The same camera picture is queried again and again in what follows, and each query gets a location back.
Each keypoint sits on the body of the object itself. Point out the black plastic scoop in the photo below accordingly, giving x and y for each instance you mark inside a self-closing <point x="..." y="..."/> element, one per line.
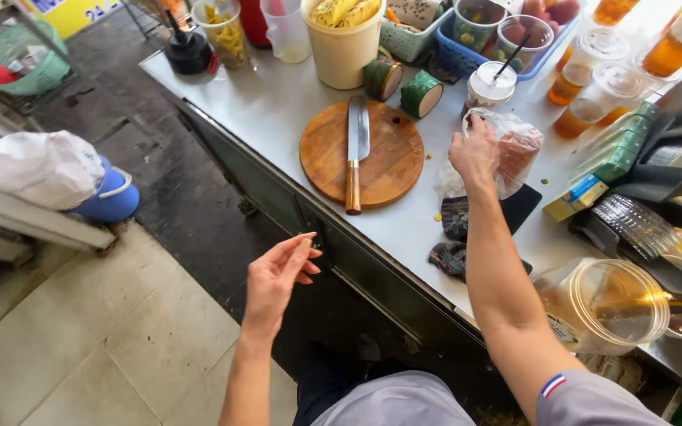
<point x="658" y="183"/>

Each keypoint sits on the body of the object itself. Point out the white bench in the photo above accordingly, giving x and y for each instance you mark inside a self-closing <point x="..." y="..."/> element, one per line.
<point x="21" y="228"/>

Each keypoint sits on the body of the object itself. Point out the blue plastic cooler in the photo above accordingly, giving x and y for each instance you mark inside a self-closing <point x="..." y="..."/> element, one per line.
<point x="113" y="198"/>

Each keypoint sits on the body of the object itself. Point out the lidded plastic cup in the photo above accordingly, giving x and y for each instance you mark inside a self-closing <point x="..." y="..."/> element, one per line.
<point x="486" y="92"/>

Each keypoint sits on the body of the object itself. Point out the pale green plastic basket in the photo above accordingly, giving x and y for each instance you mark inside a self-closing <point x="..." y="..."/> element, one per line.
<point x="406" y="41"/>

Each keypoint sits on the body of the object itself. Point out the stack of green packets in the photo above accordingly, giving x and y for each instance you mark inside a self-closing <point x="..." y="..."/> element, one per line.
<point x="619" y="151"/>

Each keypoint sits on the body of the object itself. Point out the large clear plastic jar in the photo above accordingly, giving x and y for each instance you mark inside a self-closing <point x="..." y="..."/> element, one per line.
<point x="607" y="307"/>

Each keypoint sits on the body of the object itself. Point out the lidded cup of orange drink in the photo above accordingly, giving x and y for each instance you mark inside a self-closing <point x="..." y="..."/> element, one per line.
<point x="581" y="115"/>
<point x="572" y="83"/>

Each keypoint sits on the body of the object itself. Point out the clear plastic bag with drink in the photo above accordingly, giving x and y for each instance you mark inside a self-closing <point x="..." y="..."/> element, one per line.
<point x="518" y="151"/>

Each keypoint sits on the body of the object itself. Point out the stack of clear lids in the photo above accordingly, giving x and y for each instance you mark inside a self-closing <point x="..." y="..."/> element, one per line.
<point x="637" y="225"/>

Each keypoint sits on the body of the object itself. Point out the dark patterned cloth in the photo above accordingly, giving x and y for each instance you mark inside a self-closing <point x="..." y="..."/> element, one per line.
<point x="454" y="222"/>

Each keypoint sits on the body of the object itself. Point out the white plastic bag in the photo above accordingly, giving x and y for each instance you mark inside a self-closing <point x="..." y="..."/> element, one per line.
<point x="33" y="168"/>

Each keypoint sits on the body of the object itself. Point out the black straw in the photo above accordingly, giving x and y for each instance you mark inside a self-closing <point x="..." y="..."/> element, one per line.
<point x="512" y="56"/>

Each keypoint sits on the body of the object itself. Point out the round wooden cutting board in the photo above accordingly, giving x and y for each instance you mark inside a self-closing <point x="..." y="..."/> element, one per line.
<point x="388" y="160"/>

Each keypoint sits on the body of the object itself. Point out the blue plastic basket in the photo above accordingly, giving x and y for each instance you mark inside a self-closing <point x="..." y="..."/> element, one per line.
<point x="453" y="59"/>

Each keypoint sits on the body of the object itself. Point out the green leaf-wrapped roll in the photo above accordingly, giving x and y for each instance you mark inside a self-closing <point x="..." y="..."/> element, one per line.
<point x="381" y="78"/>
<point x="419" y="93"/>

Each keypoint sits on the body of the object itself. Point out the person's right hand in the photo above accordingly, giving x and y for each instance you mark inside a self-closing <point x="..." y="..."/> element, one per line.
<point x="476" y="160"/>

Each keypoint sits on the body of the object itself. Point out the black flat mat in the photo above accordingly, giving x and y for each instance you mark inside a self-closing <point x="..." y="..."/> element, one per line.
<point x="521" y="207"/>

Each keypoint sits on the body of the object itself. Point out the clear cup of yellow pieces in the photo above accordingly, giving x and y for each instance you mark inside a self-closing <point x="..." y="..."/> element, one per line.
<point x="225" y="35"/>

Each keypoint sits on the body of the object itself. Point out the person's left hand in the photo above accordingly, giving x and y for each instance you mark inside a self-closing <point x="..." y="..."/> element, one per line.
<point x="267" y="284"/>

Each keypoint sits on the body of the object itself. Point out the large cup of orange drink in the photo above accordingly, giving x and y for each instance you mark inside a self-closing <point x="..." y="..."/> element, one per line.
<point x="672" y="50"/>
<point x="613" y="9"/>

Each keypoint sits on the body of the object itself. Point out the red bottle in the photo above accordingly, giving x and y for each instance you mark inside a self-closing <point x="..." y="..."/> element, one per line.
<point x="253" y="23"/>

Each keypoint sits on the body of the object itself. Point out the grey shirt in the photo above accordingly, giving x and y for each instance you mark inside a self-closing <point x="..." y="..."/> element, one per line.
<point x="394" y="402"/>

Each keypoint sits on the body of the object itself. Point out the black ladle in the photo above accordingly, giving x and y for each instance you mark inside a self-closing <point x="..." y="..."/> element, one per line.
<point x="613" y="245"/>

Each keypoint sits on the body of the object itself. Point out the cream plastic bucket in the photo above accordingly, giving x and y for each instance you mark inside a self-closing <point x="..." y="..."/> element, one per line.
<point x="341" y="53"/>

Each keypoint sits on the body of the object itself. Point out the yellow sign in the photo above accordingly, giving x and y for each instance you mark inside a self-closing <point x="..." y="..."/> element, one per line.
<point x="74" y="15"/>

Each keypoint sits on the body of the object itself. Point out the green round laundry basket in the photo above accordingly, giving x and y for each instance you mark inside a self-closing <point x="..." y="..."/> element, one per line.
<point x="45" y="74"/>

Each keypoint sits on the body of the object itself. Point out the clear measuring jug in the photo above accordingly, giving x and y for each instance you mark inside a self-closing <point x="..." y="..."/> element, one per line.
<point x="287" y="32"/>

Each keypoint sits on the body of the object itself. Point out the yellow and blue box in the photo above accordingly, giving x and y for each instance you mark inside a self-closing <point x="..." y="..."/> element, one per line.
<point x="575" y="198"/>

